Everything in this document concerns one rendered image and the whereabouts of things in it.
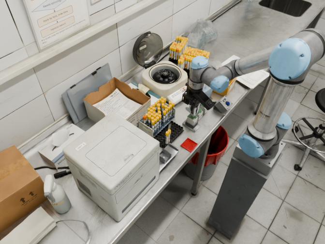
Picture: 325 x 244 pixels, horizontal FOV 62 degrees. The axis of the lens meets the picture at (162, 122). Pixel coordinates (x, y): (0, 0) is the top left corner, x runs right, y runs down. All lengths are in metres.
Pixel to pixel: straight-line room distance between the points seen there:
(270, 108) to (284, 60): 0.21
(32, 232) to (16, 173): 0.25
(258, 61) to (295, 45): 0.29
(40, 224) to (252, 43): 1.89
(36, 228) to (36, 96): 0.59
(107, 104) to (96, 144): 0.52
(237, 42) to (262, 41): 0.20
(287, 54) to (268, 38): 1.52
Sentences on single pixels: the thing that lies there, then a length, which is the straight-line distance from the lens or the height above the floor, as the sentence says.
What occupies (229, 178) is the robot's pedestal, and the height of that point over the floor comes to 0.69.
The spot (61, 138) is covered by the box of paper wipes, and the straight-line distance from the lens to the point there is 1.47.
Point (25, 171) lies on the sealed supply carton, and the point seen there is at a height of 1.06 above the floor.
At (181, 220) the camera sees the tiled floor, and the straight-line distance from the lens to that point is 2.22.
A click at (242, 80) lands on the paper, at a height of 0.89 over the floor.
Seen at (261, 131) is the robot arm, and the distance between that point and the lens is 1.16.
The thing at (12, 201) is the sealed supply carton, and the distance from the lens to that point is 1.27.
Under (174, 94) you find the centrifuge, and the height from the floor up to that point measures 0.93.
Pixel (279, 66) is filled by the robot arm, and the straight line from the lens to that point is 0.96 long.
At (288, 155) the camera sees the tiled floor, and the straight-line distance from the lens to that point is 2.78.
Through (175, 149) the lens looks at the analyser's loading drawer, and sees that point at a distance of 1.40.
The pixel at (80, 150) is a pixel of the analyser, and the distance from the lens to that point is 1.11.
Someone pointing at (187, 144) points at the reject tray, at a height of 0.88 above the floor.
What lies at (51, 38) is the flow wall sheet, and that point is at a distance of 1.35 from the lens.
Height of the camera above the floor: 2.05
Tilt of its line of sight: 48 degrees down
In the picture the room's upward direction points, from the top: 2 degrees clockwise
